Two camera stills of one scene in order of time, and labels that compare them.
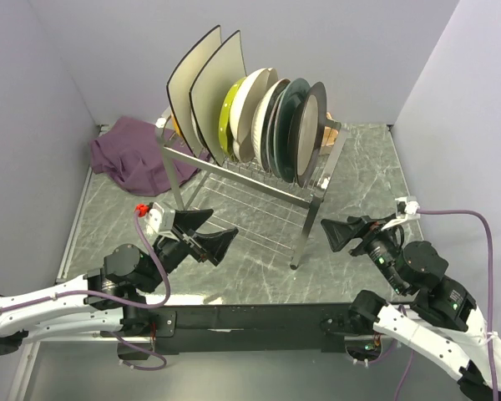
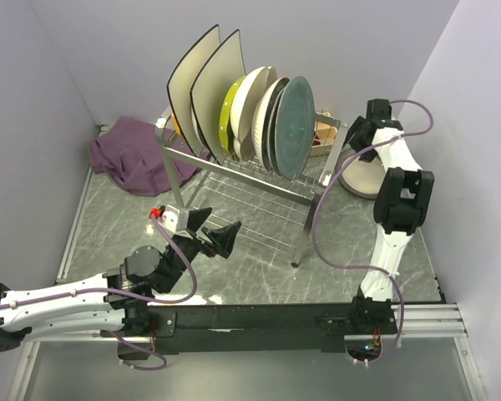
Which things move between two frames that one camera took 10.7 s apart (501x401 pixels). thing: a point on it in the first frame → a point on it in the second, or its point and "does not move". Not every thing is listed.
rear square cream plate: x=180 y=83 does not move
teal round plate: x=288 y=105 does not move
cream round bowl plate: x=244 y=101 does not move
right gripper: x=337 y=231 → x=356 y=129
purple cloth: x=129 y=156 does not move
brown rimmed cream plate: x=309 y=127 → x=361 y=178
